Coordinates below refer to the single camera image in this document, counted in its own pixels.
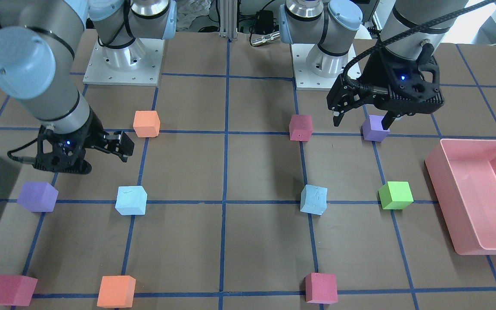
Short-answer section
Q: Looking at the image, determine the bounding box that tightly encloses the pink block near base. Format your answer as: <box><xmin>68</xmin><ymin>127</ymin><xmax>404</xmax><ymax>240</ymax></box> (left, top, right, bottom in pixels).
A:
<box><xmin>289</xmin><ymin>114</ymin><xmax>313</xmax><ymax>142</ymax></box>

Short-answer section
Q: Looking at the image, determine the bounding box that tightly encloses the pink plastic tray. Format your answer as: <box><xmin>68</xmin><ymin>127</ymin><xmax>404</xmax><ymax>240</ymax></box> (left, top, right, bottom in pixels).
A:
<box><xmin>425</xmin><ymin>139</ymin><xmax>496</xmax><ymax>255</ymax></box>

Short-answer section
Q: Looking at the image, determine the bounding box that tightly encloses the purple block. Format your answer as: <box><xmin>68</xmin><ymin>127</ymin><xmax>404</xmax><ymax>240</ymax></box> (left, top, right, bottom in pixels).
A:
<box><xmin>361</xmin><ymin>115</ymin><xmax>390</xmax><ymax>143</ymax></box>
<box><xmin>16</xmin><ymin>181</ymin><xmax>59</xmax><ymax>212</ymax></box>

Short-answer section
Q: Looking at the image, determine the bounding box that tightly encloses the light blue block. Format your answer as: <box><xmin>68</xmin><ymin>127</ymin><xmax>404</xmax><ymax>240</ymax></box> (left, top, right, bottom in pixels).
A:
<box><xmin>115</xmin><ymin>185</ymin><xmax>147</xmax><ymax>216</ymax></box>
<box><xmin>300</xmin><ymin>184</ymin><xmax>328</xmax><ymax>216</ymax></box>

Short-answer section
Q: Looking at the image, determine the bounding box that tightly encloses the pink block front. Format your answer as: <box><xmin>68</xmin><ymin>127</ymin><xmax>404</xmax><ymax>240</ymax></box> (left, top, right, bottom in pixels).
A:
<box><xmin>304</xmin><ymin>273</ymin><xmax>338</xmax><ymax>304</ymax></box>
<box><xmin>0</xmin><ymin>274</ymin><xmax>38</xmax><ymax>307</ymax></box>

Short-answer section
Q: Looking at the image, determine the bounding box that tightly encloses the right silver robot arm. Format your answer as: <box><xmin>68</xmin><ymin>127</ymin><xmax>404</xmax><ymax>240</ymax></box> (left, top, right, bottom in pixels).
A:
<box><xmin>0</xmin><ymin>0</ymin><xmax>177</xmax><ymax>174</ymax></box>

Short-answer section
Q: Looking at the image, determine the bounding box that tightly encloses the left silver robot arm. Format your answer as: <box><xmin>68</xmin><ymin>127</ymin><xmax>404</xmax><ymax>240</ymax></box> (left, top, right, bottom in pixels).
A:
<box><xmin>278</xmin><ymin>0</ymin><xmax>490</xmax><ymax>130</ymax></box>

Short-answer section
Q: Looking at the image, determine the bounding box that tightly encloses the green block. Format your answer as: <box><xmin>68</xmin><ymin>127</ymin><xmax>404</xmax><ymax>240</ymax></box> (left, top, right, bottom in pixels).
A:
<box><xmin>378</xmin><ymin>181</ymin><xmax>414</xmax><ymax>210</ymax></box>

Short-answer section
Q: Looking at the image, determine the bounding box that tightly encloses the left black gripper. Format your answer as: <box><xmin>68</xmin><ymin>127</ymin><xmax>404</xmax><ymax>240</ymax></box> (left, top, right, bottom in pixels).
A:
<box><xmin>326</xmin><ymin>43</ymin><xmax>445</xmax><ymax>131</ymax></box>

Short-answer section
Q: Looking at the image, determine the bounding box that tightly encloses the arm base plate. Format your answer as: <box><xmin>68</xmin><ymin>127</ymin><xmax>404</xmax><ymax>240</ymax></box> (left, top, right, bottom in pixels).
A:
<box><xmin>291</xmin><ymin>44</ymin><xmax>356</xmax><ymax>91</ymax></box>
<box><xmin>83</xmin><ymin>38</ymin><xmax>166</xmax><ymax>87</ymax></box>

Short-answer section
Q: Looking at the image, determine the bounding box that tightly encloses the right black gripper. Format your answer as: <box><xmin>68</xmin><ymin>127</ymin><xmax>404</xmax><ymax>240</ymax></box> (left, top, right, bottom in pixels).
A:
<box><xmin>33</xmin><ymin>110</ymin><xmax>135</xmax><ymax>174</ymax></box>

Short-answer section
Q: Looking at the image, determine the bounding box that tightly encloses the orange block near base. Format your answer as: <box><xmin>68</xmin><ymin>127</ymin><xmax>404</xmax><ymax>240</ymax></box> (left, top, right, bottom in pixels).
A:
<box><xmin>133</xmin><ymin>110</ymin><xmax>160</xmax><ymax>138</ymax></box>

